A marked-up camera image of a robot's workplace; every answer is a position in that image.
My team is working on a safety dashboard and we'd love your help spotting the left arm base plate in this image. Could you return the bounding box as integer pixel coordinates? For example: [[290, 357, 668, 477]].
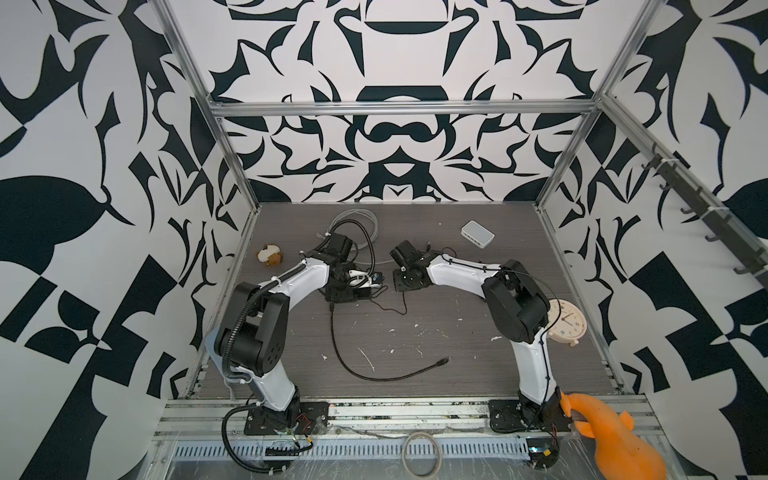
[[244, 400, 330, 436]]

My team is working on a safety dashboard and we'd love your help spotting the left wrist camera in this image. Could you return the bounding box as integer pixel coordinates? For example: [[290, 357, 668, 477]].
[[347, 270, 384, 289]]

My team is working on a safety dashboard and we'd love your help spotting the grey coiled ethernet cable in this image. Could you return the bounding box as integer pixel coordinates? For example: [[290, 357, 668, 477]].
[[326, 208, 380, 246]]

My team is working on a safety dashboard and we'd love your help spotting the black corrugated cable conduit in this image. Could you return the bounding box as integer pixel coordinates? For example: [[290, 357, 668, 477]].
[[218, 263, 307, 382]]

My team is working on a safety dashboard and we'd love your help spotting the black ribbed switch box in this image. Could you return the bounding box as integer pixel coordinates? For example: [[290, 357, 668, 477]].
[[324, 284, 371, 304]]

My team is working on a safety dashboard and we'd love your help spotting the beige round alarm clock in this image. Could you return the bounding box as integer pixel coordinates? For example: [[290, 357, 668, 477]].
[[546, 299, 588, 347]]

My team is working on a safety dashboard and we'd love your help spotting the grey tape ring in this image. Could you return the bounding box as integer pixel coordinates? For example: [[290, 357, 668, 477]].
[[400, 431, 443, 479]]

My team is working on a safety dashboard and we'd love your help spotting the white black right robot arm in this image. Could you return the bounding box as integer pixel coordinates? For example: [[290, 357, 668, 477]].
[[390, 241, 557, 406]]

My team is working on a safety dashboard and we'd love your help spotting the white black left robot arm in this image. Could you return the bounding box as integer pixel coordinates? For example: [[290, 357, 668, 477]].
[[211, 233, 371, 412]]

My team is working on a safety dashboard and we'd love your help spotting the white network switch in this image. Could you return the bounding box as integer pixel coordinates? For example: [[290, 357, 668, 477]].
[[460, 220, 495, 249]]

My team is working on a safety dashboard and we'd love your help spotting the brown white round toy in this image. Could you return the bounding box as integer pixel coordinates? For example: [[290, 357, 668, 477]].
[[256, 244, 283, 266]]

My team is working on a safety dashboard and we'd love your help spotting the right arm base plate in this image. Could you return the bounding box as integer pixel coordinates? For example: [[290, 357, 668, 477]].
[[488, 395, 571, 434]]

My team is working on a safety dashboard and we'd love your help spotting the black ethernet cable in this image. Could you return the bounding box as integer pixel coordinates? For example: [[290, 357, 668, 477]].
[[328, 302, 451, 383]]

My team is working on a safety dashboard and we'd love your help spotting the light blue plastic lid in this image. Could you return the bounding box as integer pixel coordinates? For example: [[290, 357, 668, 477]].
[[204, 329, 230, 385]]

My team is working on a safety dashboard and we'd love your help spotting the thin black power cable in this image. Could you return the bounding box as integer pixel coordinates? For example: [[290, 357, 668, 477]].
[[368, 287, 409, 316]]

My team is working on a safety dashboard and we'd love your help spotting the black wall hook rail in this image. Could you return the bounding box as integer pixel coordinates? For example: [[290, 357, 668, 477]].
[[643, 142, 767, 290]]

